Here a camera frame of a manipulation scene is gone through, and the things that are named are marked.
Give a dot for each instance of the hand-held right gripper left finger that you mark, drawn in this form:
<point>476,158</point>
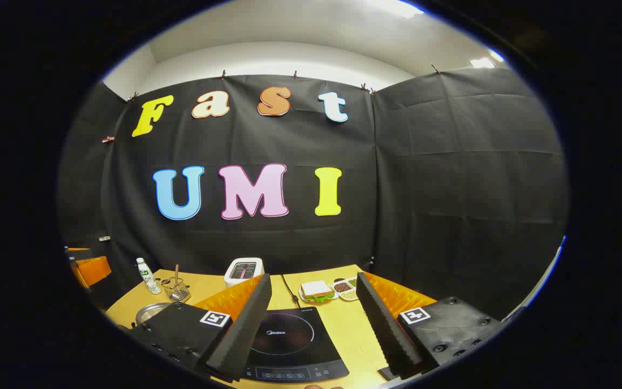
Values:
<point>243,329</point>

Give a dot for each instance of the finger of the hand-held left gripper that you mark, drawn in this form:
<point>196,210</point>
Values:
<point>76,249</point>
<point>94,270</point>

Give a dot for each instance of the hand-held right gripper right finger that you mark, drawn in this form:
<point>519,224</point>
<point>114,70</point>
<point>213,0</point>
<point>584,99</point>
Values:
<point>384,329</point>

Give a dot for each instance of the black induction cooktop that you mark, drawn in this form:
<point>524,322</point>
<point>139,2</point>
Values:
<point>289,337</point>

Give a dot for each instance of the stainless steel pot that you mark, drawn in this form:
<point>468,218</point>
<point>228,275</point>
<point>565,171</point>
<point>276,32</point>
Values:
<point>151,312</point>

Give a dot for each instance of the white green-label drink bottle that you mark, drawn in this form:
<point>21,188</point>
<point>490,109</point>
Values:
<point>149,276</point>

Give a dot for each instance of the white divided bean dish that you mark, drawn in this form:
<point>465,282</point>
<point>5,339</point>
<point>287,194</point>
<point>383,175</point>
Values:
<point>344,289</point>

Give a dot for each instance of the white toaster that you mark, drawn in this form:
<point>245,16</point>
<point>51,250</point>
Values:
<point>243,270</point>

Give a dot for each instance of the small white plate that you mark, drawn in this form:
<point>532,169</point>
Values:
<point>303,297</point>

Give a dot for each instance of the lettuce sandwich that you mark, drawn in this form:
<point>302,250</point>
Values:
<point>317,292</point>

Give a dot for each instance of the ceiling light panel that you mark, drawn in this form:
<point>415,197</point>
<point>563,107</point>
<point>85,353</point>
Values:
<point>484,60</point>
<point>400,8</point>

